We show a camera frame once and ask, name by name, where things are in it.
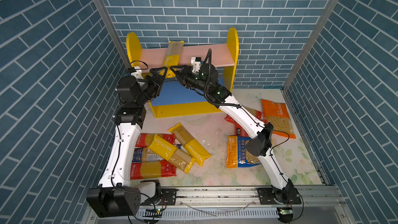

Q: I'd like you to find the red spaghetti bag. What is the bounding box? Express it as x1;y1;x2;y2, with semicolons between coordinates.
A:
135;133;175;148
130;160;177;180

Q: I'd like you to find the red spaghetti bag upper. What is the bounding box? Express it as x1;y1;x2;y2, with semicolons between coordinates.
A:
135;133;175;148

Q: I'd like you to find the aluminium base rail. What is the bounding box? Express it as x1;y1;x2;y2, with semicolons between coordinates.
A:
82;185;354;224

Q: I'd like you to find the red macaroni bag lower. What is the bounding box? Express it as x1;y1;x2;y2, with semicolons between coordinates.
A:
235;122;259;138

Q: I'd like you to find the orange macaroni bag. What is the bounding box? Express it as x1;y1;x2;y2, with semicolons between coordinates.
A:
261;100;296;139

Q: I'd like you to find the yellow spaghetti bag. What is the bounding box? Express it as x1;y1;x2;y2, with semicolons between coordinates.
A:
148;134;195;174
169;123;211;167
163;41;184;78

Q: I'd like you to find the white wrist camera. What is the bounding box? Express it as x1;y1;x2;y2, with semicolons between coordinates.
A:
127;66;143;79
191;57;202;73

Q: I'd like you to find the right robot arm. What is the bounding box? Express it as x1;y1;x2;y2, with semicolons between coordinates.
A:
171;64;303;204

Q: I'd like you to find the blue spaghetti bag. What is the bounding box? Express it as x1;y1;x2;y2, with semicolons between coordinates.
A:
132;147;164;163

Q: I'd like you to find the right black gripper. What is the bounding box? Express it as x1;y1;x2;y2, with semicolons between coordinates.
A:
171;65;211;95

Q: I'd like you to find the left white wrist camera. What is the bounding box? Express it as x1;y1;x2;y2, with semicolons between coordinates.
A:
127;66;143;79

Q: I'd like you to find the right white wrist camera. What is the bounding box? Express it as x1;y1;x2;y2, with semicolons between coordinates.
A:
191;57;202;73

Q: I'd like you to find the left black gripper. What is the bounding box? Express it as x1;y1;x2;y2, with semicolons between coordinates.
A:
135;67;167;108

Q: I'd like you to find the red spaghetti bag lower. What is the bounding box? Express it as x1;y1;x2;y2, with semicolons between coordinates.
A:
130;160;177;180

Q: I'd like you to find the yellow shelf with coloured boards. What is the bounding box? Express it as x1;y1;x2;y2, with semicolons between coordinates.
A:
126;28;239;118

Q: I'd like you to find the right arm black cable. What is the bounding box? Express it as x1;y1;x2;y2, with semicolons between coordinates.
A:
201;48;243;110

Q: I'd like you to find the blue orange shell pasta bag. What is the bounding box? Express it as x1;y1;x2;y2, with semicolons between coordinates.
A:
226;136;261;169

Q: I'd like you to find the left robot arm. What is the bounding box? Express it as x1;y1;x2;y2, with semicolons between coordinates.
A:
86;67;167;218

